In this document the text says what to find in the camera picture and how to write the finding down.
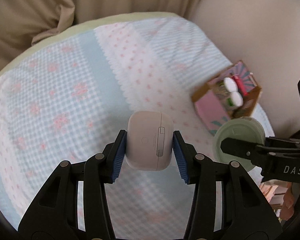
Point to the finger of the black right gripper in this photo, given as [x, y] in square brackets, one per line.
[279, 159]

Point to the white earbud case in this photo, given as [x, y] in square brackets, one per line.
[149, 141]

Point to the person's right hand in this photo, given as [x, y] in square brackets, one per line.
[288, 203]

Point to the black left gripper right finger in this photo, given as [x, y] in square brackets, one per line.
[227, 203]

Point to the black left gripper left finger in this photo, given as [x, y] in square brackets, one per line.
[72, 203]

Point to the pink cardboard box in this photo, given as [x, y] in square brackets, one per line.
[212, 111]

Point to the beige curtain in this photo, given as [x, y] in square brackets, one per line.
[24, 23]

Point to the green white jar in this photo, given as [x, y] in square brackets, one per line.
[233, 101]

